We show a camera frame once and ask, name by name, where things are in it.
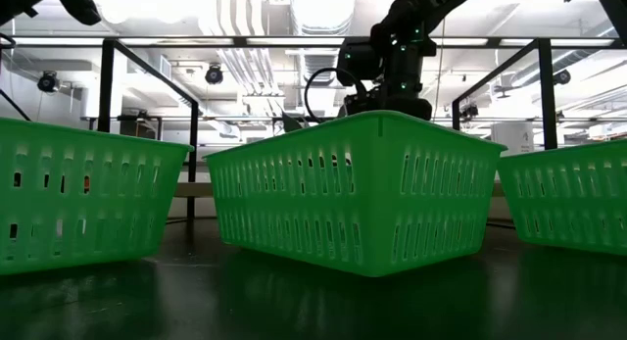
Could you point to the green slotted plastic basket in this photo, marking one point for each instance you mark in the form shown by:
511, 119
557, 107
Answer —
377, 183
108, 203
563, 203

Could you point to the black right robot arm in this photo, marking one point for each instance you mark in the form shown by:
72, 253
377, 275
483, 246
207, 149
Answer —
426, 7

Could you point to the white floor-standing device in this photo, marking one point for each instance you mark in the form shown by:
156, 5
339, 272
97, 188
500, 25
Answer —
514, 136

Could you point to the overhead light bar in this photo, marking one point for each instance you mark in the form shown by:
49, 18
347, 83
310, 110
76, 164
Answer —
240, 41

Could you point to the black table mat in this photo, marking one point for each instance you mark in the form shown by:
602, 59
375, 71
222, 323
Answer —
313, 306

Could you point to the wooden shelf black frame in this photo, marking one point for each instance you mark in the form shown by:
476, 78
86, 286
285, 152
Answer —
106, 85

